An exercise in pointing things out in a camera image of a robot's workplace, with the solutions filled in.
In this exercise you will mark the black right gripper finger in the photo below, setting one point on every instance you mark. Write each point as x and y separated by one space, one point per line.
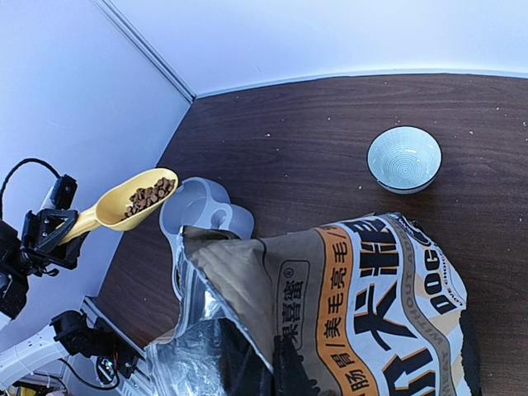
289 377

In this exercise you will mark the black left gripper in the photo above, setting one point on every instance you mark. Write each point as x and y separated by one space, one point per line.
41 240

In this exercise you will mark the yellow plastic scoop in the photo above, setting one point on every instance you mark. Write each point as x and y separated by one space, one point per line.
109 211

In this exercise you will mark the dog food bag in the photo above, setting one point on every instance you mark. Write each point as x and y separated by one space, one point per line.
372 304

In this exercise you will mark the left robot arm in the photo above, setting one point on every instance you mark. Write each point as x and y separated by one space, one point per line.
39 349

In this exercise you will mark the brown dog food kibble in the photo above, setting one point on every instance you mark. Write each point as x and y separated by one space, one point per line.
144 198

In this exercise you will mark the grey double pet feeder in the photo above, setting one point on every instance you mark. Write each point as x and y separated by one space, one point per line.
204 204

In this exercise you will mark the light green ceramic bowl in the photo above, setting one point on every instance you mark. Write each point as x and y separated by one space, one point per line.
404 160

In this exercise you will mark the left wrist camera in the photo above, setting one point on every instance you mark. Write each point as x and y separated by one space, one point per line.
61 194

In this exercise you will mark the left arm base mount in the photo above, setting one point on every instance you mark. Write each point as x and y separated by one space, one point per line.
116 359

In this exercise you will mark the left aluminium frame post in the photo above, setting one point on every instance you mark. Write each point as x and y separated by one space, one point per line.
118 19

